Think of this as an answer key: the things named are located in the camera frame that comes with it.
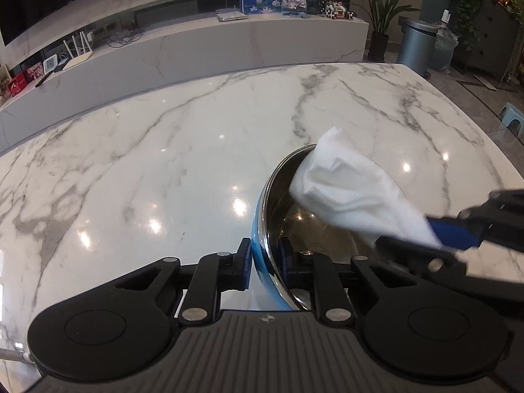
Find grey pedal trash bin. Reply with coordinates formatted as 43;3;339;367
397;19;438;76

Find white marble tv console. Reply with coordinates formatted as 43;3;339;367
1;14;368;151

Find blue plastic stool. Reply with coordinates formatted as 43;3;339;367
498;102;524;138

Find blue stainless steel bowl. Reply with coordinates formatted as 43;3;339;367
251;145;378;310

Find white wifi router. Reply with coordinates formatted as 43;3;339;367
61;31;93;70

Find small digital clock display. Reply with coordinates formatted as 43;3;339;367
43;54;59;74

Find trailing ivy plant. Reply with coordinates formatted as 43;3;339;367
443;0;498;50

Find water jug with pump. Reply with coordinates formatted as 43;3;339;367
429;10;458;72

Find potted green leaf plant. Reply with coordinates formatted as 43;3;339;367
353;0;419;62

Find stacked grey notebooks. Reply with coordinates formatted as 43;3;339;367
215;8;248;22

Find red gift box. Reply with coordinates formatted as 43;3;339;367
7;72;28;97

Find panda figurines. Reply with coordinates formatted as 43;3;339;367
321;1;356;20

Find white paper towel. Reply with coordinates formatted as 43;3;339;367
290;127;443;249

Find dark grey drawer cabinet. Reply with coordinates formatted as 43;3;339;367
466;0;519;80

